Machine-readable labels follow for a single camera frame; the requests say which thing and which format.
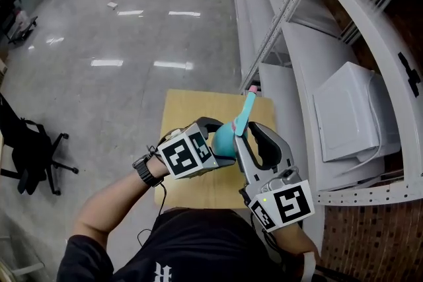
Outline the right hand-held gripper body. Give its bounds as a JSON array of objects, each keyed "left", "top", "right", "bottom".
[{"left": 240, "top": 164, "right": 316, "bottom": 234}]

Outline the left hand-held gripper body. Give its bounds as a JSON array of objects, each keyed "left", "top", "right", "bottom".
[{"left": 155, "top": 123, "right": 217, "bottom": 180}]

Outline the person's right forearm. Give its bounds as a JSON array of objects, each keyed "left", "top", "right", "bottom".
[{"left": 273, "top": 220, "right": 320, "bottom": 262}]

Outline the person's left forearm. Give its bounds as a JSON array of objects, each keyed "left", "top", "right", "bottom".
[{"left": 73, "top": 154, "right": 170, "bottom": 242}]

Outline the black wristwatch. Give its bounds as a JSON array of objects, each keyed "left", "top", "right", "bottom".
[{"left": 132, "top": 155, "right": 165, "bottom": 189}]

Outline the white microwave oven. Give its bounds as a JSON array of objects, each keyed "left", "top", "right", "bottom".
[{"left": 311, "top": 60, "right": 403, "bottom": 164}]

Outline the person's black shirt torso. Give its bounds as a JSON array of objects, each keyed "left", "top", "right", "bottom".
[{"left": 58, "top": 205, "right": 319, "bottom": 282}]

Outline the white metal shelving rack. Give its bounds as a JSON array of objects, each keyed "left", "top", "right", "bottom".
[{"left": 231, "top": 0, "right": 423, "bottom": 209}]

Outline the black office chair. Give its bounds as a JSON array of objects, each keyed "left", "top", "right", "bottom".
[{"left": 0, "top": 92, "right": 80, "bottom": 197}]

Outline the flat platform cart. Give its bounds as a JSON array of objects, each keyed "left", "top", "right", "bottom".
[{"left": 6, "top": 14, "right": 38, "bottom": 44}]

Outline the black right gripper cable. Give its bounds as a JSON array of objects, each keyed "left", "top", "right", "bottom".
[{"left": 250, "top": 213, "right": 289, "bottom": 262}]

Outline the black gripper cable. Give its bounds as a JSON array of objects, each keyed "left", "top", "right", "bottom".
[
  {"left": 250, "top": 213, "right": 289, "bottom": 262},
  {"left": 136, "top": 182, "right": 168, "bottom": 248}
]

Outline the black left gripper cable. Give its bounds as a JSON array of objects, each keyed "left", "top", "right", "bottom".
[{"left": 136, "top": 182, "right": 168, "bottom": 248}]

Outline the white arm strap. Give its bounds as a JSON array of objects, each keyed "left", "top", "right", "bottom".
[{"left": 303, "top": 251, "right": 318, "bottom": 282}]

